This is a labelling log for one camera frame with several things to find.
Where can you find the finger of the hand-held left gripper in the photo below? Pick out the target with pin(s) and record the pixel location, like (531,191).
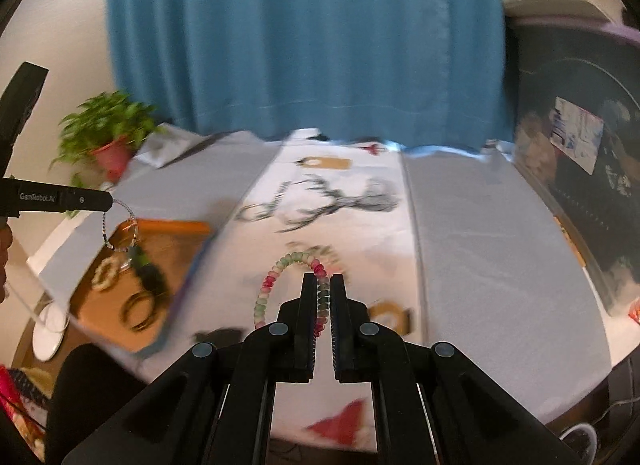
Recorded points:
(90,201)

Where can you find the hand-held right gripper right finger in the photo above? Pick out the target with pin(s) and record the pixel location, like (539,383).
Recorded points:
(340,330)

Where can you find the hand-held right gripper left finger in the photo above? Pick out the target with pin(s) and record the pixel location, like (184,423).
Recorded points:
(305,325)

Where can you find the gold metal tray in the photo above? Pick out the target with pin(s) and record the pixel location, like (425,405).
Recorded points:
(100,305)

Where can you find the gold bangles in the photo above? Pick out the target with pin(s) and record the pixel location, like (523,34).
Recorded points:
(127,315)

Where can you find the person's left hand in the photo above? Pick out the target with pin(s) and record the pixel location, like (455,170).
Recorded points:
(4,260)

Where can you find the red plant pot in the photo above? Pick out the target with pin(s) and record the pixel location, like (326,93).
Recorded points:
(115,157)

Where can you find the green leafy houseplant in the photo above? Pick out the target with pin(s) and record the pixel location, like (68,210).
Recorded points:
(95,117)

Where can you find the white round object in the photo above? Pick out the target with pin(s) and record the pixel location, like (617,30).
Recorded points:
(47,340)

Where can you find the grey white printed tablecloth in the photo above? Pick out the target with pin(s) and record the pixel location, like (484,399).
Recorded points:
(475,245)

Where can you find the red floral blanket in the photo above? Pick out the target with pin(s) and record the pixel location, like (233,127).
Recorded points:
(15,400)

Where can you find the blue curtain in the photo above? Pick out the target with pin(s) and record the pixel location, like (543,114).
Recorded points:
(300,45)

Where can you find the white blue sticker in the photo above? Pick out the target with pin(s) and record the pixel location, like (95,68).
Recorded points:
(575,135)

